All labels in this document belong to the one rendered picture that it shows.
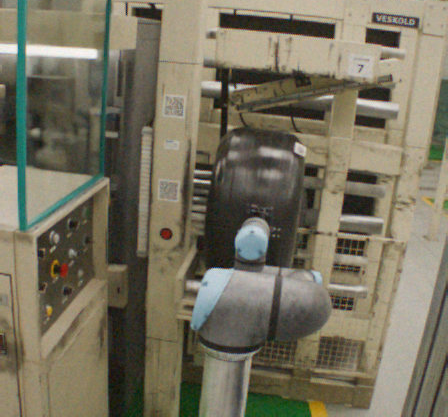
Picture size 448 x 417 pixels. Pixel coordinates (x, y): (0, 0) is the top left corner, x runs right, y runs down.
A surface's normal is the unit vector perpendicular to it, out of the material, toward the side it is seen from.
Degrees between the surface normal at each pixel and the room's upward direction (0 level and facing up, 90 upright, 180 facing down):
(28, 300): 90
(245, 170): 48
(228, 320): 82
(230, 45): 90
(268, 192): 61
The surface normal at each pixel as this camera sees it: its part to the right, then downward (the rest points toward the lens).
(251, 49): -0.14, 0.28
